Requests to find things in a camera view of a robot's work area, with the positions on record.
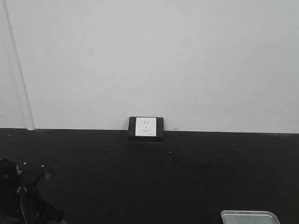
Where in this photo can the metal tray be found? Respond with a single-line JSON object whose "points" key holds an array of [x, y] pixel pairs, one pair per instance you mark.
{"points": [[248, 217]]}

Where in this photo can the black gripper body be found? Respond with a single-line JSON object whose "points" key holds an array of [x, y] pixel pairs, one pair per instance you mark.
{"points": [[20, 200]]}

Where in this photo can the black white power socket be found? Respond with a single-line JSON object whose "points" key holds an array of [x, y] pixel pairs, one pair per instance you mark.
{"points": [[146, 129]]}

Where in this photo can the white wall conduit strip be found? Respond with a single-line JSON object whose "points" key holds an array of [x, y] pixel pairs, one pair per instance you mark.
{"points": [[10, 49]]}

